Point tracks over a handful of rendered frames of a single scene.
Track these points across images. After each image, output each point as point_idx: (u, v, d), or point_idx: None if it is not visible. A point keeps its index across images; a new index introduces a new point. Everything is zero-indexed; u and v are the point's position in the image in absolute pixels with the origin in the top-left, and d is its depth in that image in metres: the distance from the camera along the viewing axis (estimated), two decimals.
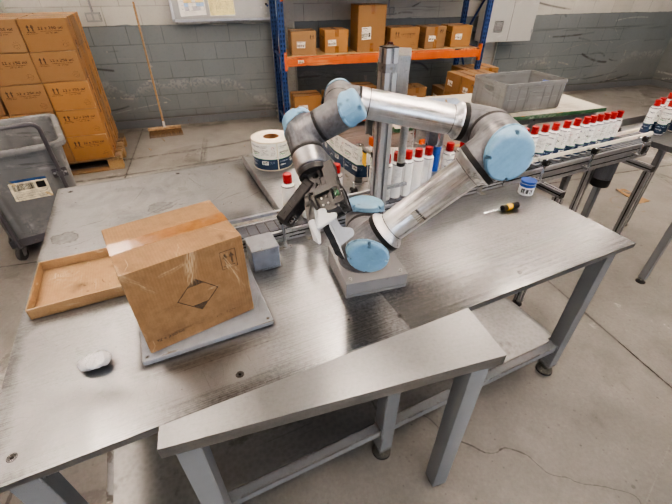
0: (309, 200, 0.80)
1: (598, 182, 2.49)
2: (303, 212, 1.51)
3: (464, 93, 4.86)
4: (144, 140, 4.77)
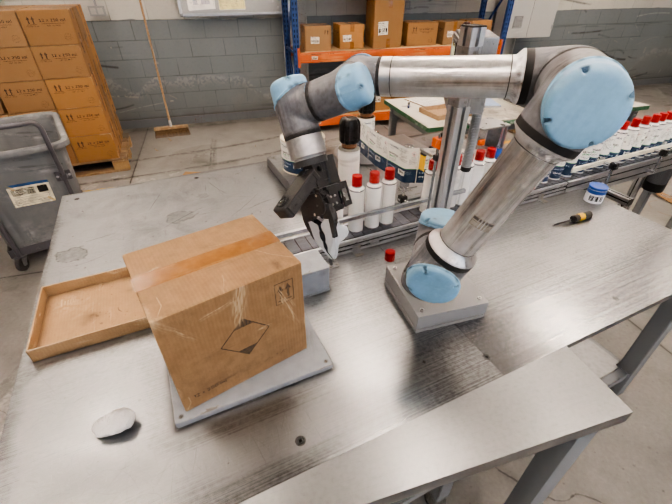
0: (323, 197, 0.74)
1: (652, 186, 2.27)
2: (349, 225, 1.29)
3: None
4: (149, 140, 4.55)
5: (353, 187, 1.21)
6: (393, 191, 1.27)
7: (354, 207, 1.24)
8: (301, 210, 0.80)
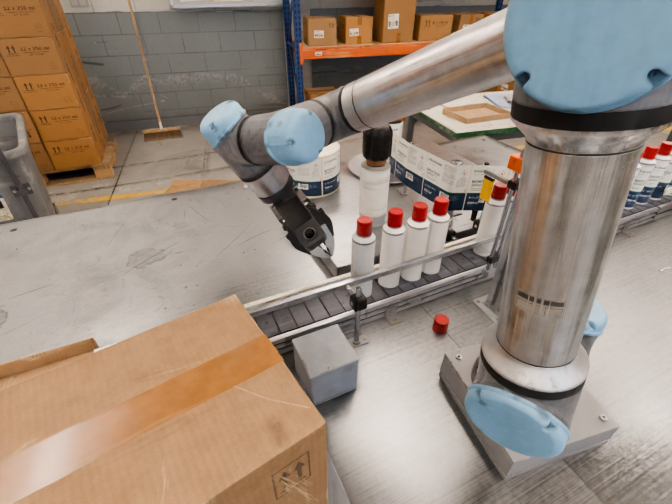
0: (312, 208, 0.71)
1: None
2: (381, 278, 0.90)
3: (503, 90, 4.26)
4: (138, 144, 4.17)
5: (389, 228, 0.82)
6: (445, 231, 0.88)
7: (390, 255, 0.85)
8: (289, 238, 0.72)
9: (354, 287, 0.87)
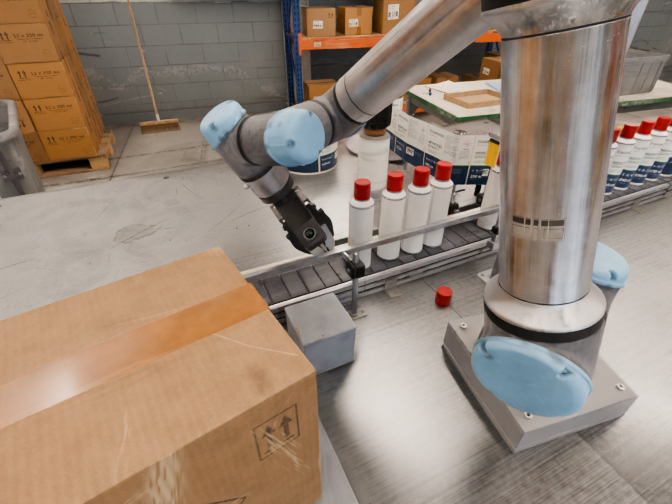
0: (312, 208, 0.71)
1: None
2: (380, 249, 0.86)
3: None
4: (135, 136, 4.12)
5: (389, 193, 0.77)
6: (447, 199, 0.83)
7: (389, 223, 0.80)
8: (289, 238, 0.72)
9: (352, 257, 0.82)
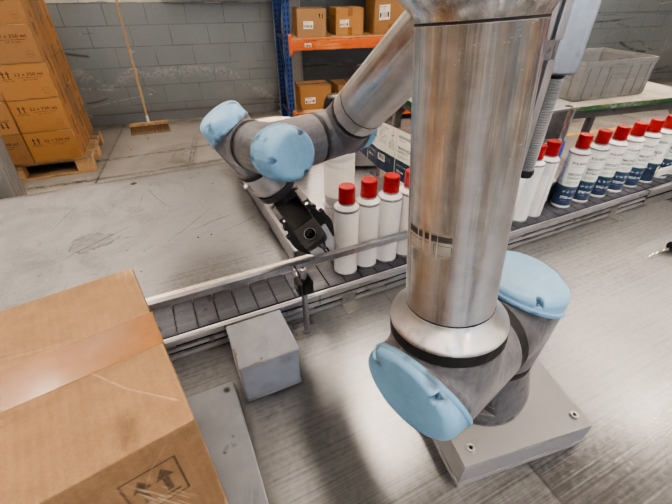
0: (313, 208, 0.71)
1: None
2: (357, 257, 0.83)
3: None
4: (124, 138, 4.08)
5: (363, 200, 0.75)
6: None
7: (365, 230, 0.78)
8: (289, 238, 0.72)
9: (337, 262, 0.81)
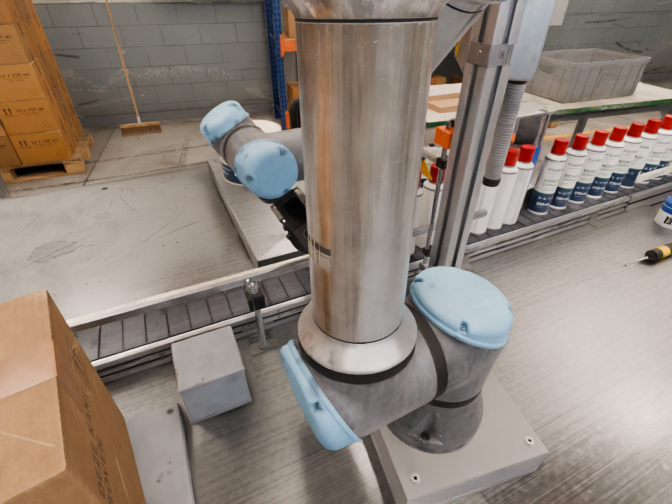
0: None
1: None
2: None
3: None
4: (115, 139, 4.05)
5: None
6: (418, 207, 0.80)
7: None
8: (289, 238, 0.72)
9: None
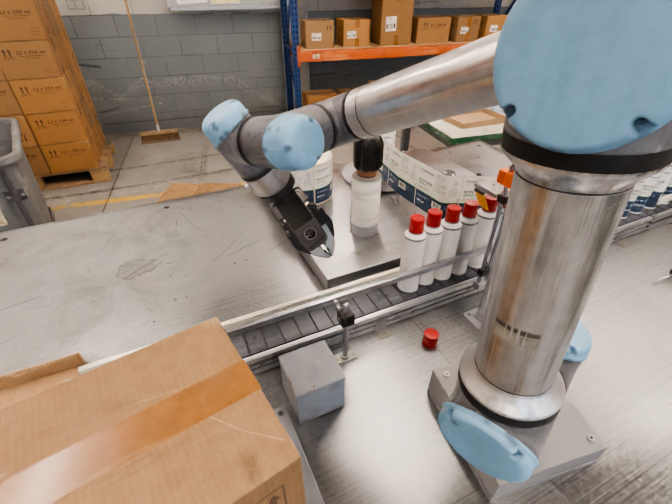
0: (313, 208, 0.71)
1: None
2: None
3: None
4: (135, 147, 4.16)
5: (429, 228, 0.86)
6: (474, 233, 0.91)
7: (429, 254, 0.89)
8: (289, 238, 0.72)
9: (402, 282, 0.92)
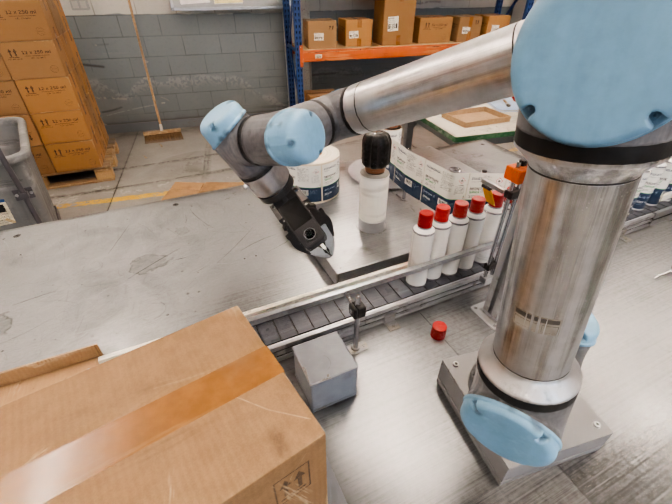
0: (313, 208, 0.71)
1: None
2: None
3: None
4: (138, 146, 4.18)
5: (438, 223, 0.88)
6: (481, 228, 0.93)
7: (437, 249, 0.91)
8: (289, 238, 0.72)
9: (411, 276, 0.94)
